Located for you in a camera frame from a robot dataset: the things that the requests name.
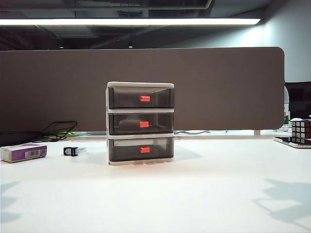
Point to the white earphone case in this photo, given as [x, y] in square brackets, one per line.
[130, 123]

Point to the black ceiling spotlight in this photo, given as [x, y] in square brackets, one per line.
[130, 45]

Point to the small black and clear clip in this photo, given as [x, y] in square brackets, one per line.
[70, 151]

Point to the brown desk partition panel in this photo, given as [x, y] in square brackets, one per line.
[60, 92]

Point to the white partition foot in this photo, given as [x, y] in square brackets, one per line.
[257, 132]

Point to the black slab with white rim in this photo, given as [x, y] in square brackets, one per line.
[283, 140]

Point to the clear bottle with green label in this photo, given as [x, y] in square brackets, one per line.
[287, 118]

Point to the purple and white carton box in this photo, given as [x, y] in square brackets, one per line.
[22, 153]

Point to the dark monitor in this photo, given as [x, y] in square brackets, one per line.
[300, 99]

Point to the Rubik's cube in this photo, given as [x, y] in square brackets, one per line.
[301, 131]

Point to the white plastic drawer cabinet frame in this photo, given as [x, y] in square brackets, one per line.
[141, 84]

